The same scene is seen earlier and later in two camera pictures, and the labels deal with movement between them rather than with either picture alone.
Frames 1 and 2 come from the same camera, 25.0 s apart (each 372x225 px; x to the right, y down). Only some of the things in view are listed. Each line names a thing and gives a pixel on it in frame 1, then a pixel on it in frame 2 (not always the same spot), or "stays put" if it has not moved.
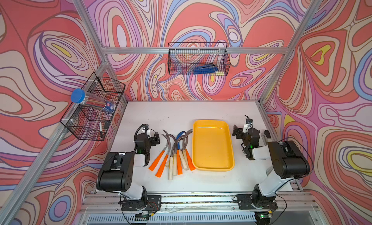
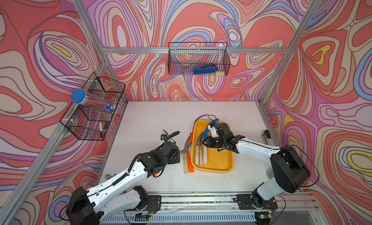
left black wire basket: [86, 123] stays put
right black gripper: [239, 132] -> [209, 143]
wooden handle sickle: [183, 158] -> [197, 149]
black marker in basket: [100, 128] stays put
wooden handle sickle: [170, 160] -> [185, 160]
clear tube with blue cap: [79, 96] stays put
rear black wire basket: [183, 57] stays put
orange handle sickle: [179, 167] -> [190, 164]
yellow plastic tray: [212, 147] stays put
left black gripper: [152, 140] -> [174, 159]
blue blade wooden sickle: [175, 154] -> [205, 147]
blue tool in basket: [205, 69] stays put
